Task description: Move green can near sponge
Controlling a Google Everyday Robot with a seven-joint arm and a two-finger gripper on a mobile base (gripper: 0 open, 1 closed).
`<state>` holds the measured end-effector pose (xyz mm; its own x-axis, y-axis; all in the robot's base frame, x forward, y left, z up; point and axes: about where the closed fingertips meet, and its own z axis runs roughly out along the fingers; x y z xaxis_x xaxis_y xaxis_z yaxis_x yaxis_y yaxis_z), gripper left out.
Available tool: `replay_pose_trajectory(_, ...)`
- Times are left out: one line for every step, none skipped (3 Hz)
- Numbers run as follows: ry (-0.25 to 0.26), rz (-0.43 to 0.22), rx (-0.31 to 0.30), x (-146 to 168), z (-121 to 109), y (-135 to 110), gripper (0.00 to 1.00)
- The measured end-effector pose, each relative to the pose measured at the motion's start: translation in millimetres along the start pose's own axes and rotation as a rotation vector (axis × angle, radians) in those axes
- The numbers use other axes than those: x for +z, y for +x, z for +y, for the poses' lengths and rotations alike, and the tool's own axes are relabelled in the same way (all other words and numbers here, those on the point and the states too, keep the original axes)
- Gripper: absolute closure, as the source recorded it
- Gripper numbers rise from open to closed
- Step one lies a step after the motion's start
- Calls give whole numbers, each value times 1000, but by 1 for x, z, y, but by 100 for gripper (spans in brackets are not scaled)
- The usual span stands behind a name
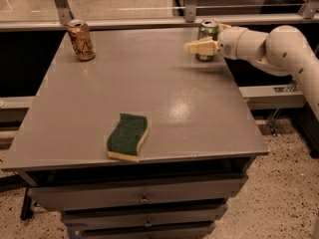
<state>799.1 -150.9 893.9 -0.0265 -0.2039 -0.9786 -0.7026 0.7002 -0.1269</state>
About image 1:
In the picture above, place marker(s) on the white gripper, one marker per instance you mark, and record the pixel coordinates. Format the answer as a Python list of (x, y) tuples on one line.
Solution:
[(229, 43)]

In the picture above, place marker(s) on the green soda can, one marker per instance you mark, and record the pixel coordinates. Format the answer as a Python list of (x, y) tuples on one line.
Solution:
[(207, 28)]

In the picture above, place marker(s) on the green yellow sponge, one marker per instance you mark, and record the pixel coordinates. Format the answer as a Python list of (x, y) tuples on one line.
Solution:
[(126, 139)]

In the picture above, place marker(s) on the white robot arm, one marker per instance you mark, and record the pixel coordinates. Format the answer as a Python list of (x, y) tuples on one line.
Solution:
[(283, 51)]

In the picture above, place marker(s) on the orange brown soda can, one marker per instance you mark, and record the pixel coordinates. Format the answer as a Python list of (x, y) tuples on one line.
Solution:
[(79, 34)]

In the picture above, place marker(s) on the grey metal railing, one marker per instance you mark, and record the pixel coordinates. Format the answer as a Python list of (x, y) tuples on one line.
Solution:
[(29, 15)]

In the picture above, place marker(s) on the grey drawer cabinet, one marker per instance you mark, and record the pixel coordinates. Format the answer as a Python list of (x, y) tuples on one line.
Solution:
[(199, 123)]

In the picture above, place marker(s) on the middle grey drawer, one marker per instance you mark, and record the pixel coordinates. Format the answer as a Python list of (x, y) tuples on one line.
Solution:
[(148, 216)]

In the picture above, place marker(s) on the grey drawer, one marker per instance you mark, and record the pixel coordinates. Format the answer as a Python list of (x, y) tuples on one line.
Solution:
[(148, 216), (196, 230), (138, 192)]

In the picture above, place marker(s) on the bottom grey drawer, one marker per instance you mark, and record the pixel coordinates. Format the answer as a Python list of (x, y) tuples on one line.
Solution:
[(196, 230)]

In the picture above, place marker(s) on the top grey drawer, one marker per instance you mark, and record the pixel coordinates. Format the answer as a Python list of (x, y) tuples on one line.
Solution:
[(138, 192)]

